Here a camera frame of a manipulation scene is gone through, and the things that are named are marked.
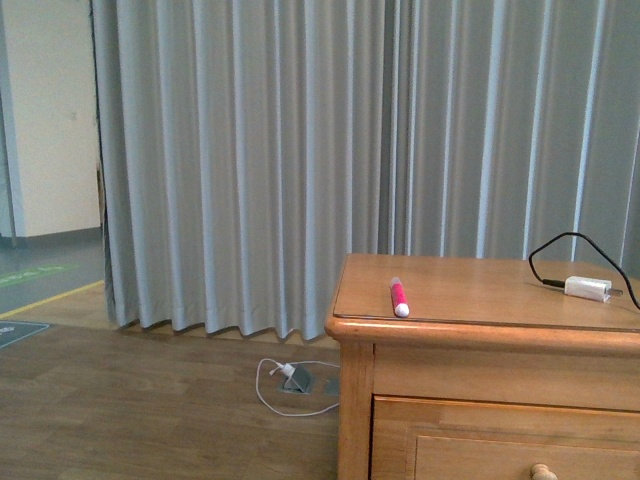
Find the pink marker pen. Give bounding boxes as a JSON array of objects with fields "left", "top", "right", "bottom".
[{"left": 390, "top": 277, "right": 410, "bottom": 318}]

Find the wooden drawer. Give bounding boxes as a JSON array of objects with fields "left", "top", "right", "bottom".
[{"left": 369, "top": 396, "right": 639, "bottom": 479}]

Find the round wooden drawer knob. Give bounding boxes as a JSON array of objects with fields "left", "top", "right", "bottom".
[{"left": 530, "top": 463, "right": 558, "bottom": 480}]

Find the grey pleated curtain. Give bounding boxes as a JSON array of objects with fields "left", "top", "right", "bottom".
[{"left": 92, "top": 1, "right": 639, "bottom": 339}]

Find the white plug in floor socket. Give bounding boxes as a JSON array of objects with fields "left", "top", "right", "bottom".
[{"left": 269, "top": 364, "right": 296, "bottom": 379}]

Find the closed grey floor socket cover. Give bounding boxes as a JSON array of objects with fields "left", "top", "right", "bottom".
[{"left": 324, "top": 377, "right": 340, "bottom": 397}]

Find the open grey floor socket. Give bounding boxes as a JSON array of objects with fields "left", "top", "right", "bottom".
[{"left": 279, "top": 364, "right": 315, "bottom": 394}]

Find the wooden nightstand cabinet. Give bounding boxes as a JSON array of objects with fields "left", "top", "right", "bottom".
[{"left": 325, "top": 254, "right": 639, "bottom": 479}]

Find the white charger adapter on nightstand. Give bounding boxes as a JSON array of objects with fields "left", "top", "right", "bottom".
[{"left": 563, "top": 276, "right": 623, "bottom": 303}]

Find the green floor sticker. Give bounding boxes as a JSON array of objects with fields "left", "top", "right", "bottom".
[{"left": 0, "top": 264, "right": 79, "bottom": 288}]

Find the grey floor sign mat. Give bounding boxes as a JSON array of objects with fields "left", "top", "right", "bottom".
[{"left": 0, "top": 320, "right": 50, "bottom": 349}]

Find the white floor cable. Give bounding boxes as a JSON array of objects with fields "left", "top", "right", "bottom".
[{"left": 256, "top": 357, "right": 341, "bottom": 418}]

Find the black charger cable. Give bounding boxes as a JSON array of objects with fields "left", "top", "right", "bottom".
[{"left": 528, "top": 232, "right": 640, "bottom": 311}]

